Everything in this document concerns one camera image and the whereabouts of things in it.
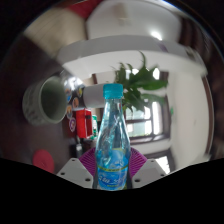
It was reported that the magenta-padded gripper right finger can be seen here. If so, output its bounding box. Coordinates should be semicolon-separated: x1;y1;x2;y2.
127;147;168;190

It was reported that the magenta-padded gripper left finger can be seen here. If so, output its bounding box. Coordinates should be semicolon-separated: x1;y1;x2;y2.
56;146;98;190

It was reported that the clear blue-capped water bottle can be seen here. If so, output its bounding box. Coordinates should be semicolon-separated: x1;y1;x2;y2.
93;83;132;191

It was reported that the flat round red coaster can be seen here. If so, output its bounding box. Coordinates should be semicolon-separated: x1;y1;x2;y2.
32;148;56;174

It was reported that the red box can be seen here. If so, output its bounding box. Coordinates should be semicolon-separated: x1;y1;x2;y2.
74;108;94;139

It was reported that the grey-green patterned mug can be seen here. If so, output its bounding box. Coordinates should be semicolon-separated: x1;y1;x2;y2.
22;75;69;126

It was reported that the broad-leafed plant in white pot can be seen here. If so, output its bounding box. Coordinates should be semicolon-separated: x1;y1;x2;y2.
81;51;169;113

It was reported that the red carpeted staircase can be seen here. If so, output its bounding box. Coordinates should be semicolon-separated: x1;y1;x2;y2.
68;0;101;19

